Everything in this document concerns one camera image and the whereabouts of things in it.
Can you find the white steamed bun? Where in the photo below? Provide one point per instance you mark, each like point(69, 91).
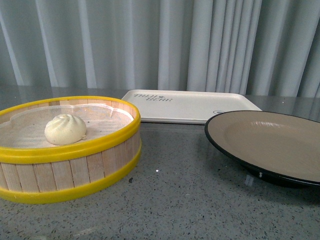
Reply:
point(65, 129)

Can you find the beige plate with black rim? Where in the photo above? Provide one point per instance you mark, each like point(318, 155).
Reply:
point(277, 148)

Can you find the cream plastic tray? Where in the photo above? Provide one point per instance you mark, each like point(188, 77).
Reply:
point(185, 107)

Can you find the yellow rimmed bamboo steamer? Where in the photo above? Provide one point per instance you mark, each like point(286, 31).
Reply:
point(61, 173)

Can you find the grey pleated curtain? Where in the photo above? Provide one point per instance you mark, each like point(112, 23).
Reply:
point(254, 47)

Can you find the white steamer liner cloth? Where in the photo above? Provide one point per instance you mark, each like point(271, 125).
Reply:
point(26, 130)

